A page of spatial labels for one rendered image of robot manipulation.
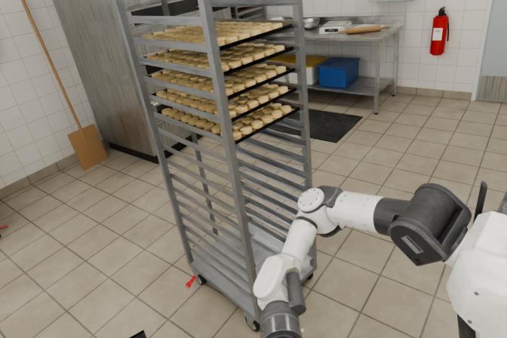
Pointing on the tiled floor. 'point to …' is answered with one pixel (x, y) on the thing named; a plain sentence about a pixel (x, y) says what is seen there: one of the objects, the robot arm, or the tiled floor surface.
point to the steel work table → (372, 87)
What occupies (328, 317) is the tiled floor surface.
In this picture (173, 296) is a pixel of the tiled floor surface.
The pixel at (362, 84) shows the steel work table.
